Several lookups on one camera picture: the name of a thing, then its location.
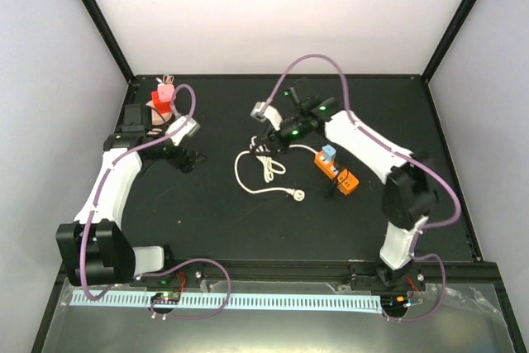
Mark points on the orange power strip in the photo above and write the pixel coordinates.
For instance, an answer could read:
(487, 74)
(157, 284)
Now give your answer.
(329, 169)

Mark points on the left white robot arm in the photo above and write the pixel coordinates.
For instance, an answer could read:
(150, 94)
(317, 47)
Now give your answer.
(93, 248)

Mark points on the pink plug adapter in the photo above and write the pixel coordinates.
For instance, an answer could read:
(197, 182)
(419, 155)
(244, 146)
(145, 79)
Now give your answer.
(165, 92)

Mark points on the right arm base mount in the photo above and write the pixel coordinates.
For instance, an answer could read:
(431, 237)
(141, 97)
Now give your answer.
(378, 277)

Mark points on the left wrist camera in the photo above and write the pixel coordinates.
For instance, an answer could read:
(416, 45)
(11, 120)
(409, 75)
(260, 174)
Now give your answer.
(181, 128)

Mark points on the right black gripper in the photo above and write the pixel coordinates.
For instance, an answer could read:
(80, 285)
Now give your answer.
(273, 138)

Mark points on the right black frame post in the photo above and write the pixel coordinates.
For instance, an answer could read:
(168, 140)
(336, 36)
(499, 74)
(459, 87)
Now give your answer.
(457, 21)

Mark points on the light blue cable duct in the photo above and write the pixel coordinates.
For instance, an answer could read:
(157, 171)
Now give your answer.
(236, 301)

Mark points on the light blue plug adapter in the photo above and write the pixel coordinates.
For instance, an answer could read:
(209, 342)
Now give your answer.
(328, 153)

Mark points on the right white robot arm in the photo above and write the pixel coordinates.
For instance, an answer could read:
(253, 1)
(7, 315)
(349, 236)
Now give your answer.
(407, 200)

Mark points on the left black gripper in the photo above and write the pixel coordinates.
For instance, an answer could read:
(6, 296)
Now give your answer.
(189, 163)

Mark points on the black frame post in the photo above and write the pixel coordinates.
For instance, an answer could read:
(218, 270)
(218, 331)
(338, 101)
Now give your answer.
(105, 31)
(457, 21)

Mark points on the left black frame post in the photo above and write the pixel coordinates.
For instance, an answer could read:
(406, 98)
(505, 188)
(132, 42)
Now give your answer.
(105, 31)

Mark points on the pink round power strip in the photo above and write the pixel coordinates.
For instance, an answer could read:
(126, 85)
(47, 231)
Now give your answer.
(159, 119)

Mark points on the red plug adapter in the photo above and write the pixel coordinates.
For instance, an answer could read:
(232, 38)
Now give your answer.
(163, 105)

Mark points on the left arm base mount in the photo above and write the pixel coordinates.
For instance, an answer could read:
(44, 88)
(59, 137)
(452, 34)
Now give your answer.
(186, 277)

